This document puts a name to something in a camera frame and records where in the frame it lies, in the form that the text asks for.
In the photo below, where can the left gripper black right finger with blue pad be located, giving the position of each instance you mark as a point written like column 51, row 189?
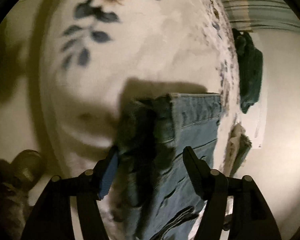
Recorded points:
column 251, row 215

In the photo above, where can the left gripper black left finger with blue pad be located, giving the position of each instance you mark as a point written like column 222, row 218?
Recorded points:
column 50, row 218

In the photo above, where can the blue denim jeans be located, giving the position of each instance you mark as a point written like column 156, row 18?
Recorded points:
column 158, row 199

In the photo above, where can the grey quilted trousers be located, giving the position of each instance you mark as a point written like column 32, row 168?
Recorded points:
column 14, row 205

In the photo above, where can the left grey slipper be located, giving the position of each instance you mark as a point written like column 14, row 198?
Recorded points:
column 29, row 166

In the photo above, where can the folded blue jeans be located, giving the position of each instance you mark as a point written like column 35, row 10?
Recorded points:
column 244, row 147

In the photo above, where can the white bed headboard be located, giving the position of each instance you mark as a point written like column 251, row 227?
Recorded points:
column 258, row 116

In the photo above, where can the dark green plush blanket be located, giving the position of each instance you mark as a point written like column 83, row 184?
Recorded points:
column 250, row 61

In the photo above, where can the floral bed quilt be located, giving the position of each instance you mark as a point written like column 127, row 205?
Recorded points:
column 98, row 55

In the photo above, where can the green striped curtain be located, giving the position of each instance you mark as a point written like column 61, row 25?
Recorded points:
column 253, row 15

